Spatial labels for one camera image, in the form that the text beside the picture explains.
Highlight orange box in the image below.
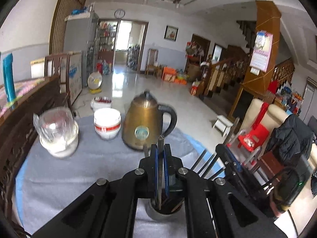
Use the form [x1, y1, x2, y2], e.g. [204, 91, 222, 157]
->
[162, 67, 177, 82]

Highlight round wall clock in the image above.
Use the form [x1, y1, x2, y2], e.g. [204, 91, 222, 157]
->
[114, 9, 126, 19]

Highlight dark wooden sideboard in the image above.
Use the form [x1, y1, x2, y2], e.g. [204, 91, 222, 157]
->
[0, 75, 72, 219]

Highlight white bowl with plastic bag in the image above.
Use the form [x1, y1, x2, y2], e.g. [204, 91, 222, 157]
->
[33, 107, 79, 158]

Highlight blue thermos bottle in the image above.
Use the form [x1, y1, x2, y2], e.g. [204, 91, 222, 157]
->
[3, 53, 17, 106]

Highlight black jacket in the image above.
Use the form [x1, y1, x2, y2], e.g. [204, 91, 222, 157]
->
[264, 114, 315, 167]

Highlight grey refrigerator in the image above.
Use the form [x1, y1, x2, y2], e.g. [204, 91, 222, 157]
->
[63, 11, 99, 87]

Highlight wooden chair far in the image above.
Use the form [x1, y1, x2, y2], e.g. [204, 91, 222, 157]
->
[145, 48, 159, 77]

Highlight dark grey utensil cup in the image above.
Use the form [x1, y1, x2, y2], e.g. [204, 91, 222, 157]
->
[146, 199, 184, 222]

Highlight wall calendar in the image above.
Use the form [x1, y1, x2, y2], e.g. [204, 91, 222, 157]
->
[250, 31, 273, 72]

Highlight golden electric kettle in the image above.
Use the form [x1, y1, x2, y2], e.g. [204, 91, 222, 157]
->
[122, 90, 177, 151]

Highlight framed flower picture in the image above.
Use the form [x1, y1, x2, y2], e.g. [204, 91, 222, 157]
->
[164, 25, 178, 41]

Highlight right hand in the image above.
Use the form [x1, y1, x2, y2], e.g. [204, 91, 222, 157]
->
[269, 189, 290, 218]

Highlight red plastic chair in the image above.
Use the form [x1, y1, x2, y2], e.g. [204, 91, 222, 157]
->
[227, 102, 269, 166]

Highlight stacked red white bowls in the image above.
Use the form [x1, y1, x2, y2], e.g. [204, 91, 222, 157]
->
[94, 108, 121, 140]

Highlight white small stool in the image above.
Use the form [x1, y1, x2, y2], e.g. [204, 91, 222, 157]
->
[213, 115, 233, 137]

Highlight small white fan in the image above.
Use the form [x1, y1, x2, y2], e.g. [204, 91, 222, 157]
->
[87, 72, 103, 94]

